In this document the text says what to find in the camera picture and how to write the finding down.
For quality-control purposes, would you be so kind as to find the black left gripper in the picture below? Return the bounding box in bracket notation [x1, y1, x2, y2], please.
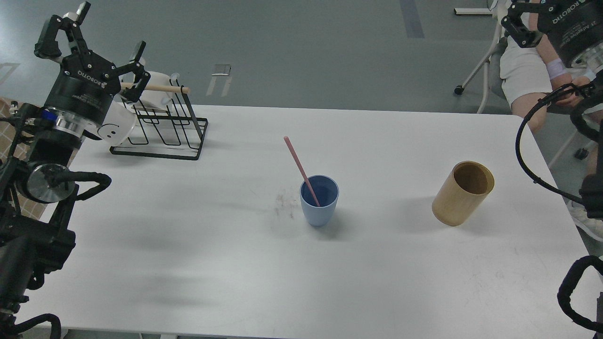
[34, 1, 151, 130]

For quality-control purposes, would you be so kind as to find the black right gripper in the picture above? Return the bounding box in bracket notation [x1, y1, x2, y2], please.
[500, 0, 603, 69]

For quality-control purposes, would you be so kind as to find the blue plastic cup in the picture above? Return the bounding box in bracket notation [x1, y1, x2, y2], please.
[300, 175, 340, 227]

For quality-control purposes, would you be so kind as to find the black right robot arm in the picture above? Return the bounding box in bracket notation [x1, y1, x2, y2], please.
[500, 0, 602, 219]

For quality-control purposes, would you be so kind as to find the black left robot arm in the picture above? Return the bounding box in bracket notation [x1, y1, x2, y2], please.
[1, 2, 150, 333]

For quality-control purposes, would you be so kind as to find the white smiley face mug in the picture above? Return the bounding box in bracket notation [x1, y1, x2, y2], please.
[96, 101, 137, 146]

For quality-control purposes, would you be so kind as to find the seated person in white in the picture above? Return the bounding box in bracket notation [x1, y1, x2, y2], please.
[499, 13, 603, 241]

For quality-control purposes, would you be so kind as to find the white mug on rack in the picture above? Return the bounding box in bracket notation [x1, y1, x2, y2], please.
[129, 71, 179, 110]

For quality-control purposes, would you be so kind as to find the white office chair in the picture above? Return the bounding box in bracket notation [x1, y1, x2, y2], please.
[454, 0, 507, 114]

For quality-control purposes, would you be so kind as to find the brown wooden cylinder holder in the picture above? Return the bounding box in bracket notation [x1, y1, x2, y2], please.
[432, 161, 495, 226]

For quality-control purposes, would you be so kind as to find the black wire cup rack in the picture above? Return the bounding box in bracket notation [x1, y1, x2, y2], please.
[109, 79, 209, 161]

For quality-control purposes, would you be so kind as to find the black cable loop left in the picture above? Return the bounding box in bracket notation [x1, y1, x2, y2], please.
[0, 313, 62, 339]

